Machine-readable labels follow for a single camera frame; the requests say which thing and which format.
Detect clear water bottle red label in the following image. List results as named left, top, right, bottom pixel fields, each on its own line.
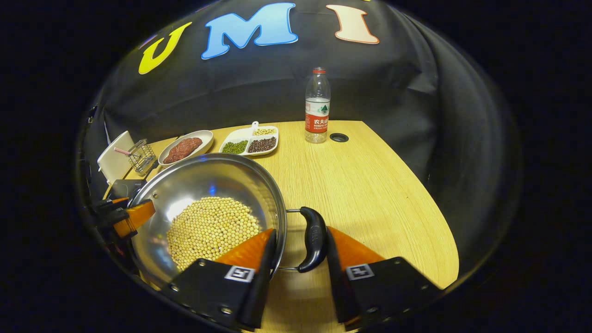
left=304, top=68, right=331, bottom=144

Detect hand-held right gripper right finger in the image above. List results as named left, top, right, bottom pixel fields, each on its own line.
left=326, top=227, right=442, bottom=332

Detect white plate with meat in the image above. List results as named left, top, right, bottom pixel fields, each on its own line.
left=158, top=130, right=214, bottom=167

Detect wire mesh basket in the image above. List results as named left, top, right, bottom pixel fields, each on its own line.
left=128, top=139, right=157, bottom=176

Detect white toaster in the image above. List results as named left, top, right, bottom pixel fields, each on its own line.
left=97, top=131, right=136, bottom=185

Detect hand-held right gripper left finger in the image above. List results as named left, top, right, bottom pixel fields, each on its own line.
left=169, top=228, right=278, bottom=331

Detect black induction cooktop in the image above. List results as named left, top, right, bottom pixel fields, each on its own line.
left=107, top=178, right=148, bottom=202

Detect steel pot with soybeans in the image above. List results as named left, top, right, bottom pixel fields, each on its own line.
left=129, top=153, right=330, bottom=290

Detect white divided dish with beans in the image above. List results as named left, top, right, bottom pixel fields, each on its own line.
left=218, top=121, right=279, bottom=157

